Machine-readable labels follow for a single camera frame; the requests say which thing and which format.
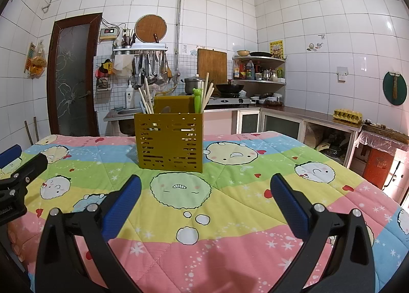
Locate metal wall rack shelf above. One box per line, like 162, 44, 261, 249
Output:
112, 42, 169, 57

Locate row of condiment bottles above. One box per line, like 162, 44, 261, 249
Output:
233, 59, 285, 81

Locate stainless steel sink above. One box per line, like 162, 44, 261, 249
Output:
104, 106, 143, 137

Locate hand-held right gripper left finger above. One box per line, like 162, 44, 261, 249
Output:
35, 174, 143, 293

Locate bowls on counter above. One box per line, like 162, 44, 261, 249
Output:
251, 92, 285, 107

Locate counter cabinet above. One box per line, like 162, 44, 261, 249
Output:
236, 109, 360, 169

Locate yellow wall poster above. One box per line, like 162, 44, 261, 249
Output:
269, 40, 284, 60

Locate gas stove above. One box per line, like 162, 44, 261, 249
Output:
185, 92, 251, 109

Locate brown framed glass door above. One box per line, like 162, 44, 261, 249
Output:
46, 13, 103, 138

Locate hanging orange bags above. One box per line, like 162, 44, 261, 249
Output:
24, 41, 48, 79

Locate green round board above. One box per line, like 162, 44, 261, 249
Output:
383, 71, 408, 107

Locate white plastic bag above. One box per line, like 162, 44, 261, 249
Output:
112, 54, 135, 77

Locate round bamboo board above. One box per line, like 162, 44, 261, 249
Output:
134, 15, 168, 44

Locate black wok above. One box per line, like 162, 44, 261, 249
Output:
215, 80, 245, 95

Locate green frog-handled utensil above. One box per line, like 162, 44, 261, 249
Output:
192, 88, 203, 114

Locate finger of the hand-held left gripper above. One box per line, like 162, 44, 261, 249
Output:
0, 144, 23, 169
0, 153, 48, 182

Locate printed cartoon blanket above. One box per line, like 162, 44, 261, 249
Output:
0, 132, 409, 293

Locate yellow slotted utensil holder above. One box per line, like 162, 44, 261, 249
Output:
134, 95, 205, 174

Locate pink plastic covered table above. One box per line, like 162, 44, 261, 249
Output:
358, 124, 409, 153

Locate white wall pipe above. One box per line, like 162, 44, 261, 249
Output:
41, 0, 184, 60

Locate wooden chopstick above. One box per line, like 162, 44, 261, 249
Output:
138, 88, 151, 114
204, 82, 215, 105
144, 77, 154, 114
200, 73, 210, 113

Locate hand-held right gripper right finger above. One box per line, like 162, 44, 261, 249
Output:
270, 173, 375, 293

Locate corner wall shelf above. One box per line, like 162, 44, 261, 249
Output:
232, 54, 287, 85

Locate wooden cutting board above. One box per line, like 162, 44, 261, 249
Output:
197, 48, 228, 84

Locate stainless steel pot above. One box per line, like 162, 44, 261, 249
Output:
181, 74, 205, 92

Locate row of hanging kitchen utensils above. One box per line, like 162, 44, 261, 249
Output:
131, 50, 175, 87

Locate stainless steel counter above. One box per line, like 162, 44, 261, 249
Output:
104, 101, 363, 131

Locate wall control box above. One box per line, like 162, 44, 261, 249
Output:
99, 27, 119, 41

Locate yellow egg carton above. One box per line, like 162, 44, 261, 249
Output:
332, 108, 364, 125

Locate white soap bottle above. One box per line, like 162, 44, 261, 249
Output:
125, 80, 135, 108

